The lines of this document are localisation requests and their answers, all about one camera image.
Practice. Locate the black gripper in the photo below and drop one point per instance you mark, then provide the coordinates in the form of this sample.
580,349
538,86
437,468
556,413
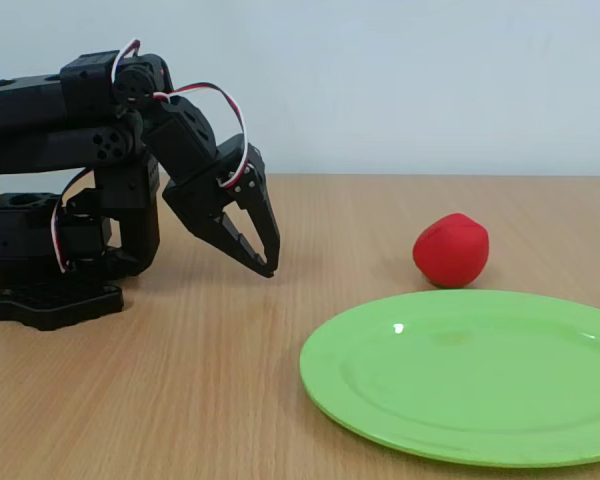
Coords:
196,197

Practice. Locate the red toy strawberry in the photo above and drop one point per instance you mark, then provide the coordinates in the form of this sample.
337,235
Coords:
451,251

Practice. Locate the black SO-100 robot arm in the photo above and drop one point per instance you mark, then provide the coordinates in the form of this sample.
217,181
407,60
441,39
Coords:
30,102

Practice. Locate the green plastic plate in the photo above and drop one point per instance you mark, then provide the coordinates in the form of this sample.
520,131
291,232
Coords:
460,380

